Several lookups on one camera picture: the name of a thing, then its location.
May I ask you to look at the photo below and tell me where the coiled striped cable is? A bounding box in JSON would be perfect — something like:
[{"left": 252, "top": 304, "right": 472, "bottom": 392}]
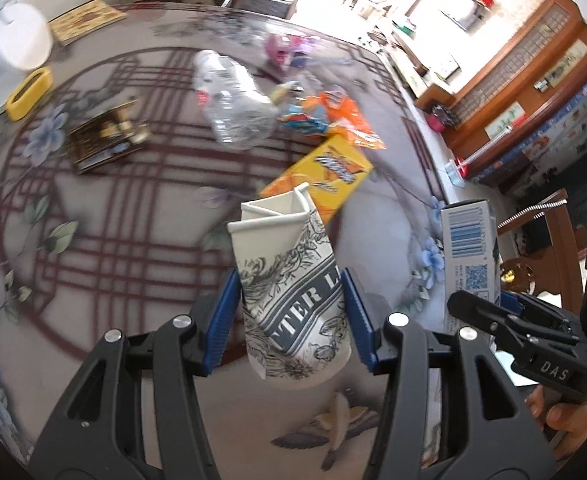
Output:
[{"left": 496, "top": 199, "right": 569, "bottom": 231}]

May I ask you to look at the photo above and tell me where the clear plastic bottle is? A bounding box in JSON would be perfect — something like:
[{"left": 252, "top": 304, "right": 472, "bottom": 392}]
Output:
[{"left": 193, "top": 50, "right": 276, "bottom": 151}]

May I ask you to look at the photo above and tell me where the small yellow wrapper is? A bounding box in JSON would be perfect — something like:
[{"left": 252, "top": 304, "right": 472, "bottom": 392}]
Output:
[{"left": 270, "top": 81, "right": 307, "bottom": 103}]

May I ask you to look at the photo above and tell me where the carved wooden chair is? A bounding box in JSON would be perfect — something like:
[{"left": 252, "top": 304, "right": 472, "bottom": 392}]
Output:
[{"left": 498, "top": 187, "right": 587, "bottom": 311}]

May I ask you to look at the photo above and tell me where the white and blue box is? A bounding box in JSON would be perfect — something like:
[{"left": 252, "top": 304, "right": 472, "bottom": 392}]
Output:
[{"left": 441, "top": 199, "right": 501, "bottom": 341}]

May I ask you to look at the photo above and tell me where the television cabinet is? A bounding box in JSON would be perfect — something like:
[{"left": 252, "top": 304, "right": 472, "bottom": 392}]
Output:
[{"left": 373, "top": 15, "right": 461, "bottom": 111}]

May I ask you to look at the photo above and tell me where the person's right hand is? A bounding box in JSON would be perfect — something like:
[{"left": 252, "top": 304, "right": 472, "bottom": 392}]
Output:
[{"left": 526, "top": 385, "right": 587, "bottom": 433}]

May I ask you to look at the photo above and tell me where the blue patterned door poster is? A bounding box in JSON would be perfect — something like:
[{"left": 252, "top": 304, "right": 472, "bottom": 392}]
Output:
[{"left": 473, "top": 75, "right": 587, "bottom": 191}]

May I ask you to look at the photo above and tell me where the dark gold cigarette box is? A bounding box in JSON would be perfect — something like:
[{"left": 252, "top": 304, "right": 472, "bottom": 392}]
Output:
[{"left": 66, "top": 100, "right": 151, "bottom": 175}]

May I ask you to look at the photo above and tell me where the pink wrapper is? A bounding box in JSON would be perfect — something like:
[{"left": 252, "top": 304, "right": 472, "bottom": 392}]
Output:
[{"left": 264, "top": 34, "right": 319, "bottom": 68}]

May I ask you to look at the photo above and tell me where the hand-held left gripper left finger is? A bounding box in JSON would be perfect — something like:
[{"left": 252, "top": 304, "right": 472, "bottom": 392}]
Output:
[{"left": 26, "top": 269, "right": 244, "bottom": 480}]

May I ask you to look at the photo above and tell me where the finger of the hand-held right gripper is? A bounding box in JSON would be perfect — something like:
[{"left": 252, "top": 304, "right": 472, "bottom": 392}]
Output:
[
  {"left": 499, "top": 291, "right": 581, "bottom": 333},
  {"left": 447, "top": 290, "right": 579, "bottom": 356}
]

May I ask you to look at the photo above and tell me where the wall television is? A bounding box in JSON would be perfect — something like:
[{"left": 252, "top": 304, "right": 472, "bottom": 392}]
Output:
[{"left": 441, "top": 0, "right": 479, "bottom": 31}]

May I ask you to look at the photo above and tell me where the orange drink carton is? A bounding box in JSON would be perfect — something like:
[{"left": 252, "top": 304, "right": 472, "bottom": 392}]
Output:
[{"left": 259, "top": 135, "right": 374, "bottom": 226}]

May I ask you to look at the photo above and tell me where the small wall picture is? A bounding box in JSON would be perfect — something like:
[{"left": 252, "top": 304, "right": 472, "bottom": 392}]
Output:
[{"left": 486, "top": 102, "right": 521, "bottom": 138}]

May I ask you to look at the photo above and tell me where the broom with dustpan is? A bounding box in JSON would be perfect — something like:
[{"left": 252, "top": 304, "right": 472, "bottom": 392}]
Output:
[{"left": 443, "top": 125, "right": 517, "bottom": 188}]

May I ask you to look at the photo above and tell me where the hanging scroll picture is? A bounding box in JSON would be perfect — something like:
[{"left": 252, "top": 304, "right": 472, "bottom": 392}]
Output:
[{"left": 536, "top": 40, "right": 587, "bottom": 93}]

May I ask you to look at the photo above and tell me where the yellow tape dispenser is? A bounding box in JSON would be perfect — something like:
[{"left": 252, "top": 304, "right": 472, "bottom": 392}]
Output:
[{"left": 6, "top": 67, "right": 54, "bottom": 121}]

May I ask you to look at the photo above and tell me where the brown patterned book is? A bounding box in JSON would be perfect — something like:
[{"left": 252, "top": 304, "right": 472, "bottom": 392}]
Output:
[{"left": 48, "top": 1, "right": 127, "bottom": 47}]

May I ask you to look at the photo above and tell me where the small red waste basket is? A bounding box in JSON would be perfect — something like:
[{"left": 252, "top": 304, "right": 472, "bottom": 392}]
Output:
[{"left": 426, "top": 104, "right": 457, "bottom": 132}]

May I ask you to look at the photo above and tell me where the printed paper cup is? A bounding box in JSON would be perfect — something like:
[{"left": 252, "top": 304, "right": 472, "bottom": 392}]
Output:
[{"left": 227, "top": 182, "right": 353, "bottom": 391}]

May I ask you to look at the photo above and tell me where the blue and orange snack wrapper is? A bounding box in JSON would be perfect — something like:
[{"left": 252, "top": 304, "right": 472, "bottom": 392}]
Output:
[{"left": 277, "top": 112, "right": 331, "bottom": 136}]

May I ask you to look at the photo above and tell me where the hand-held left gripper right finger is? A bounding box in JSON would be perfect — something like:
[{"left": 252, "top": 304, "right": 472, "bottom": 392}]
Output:
[{"left": 342, "top": 267, "right": 557, "bottom": 480}]

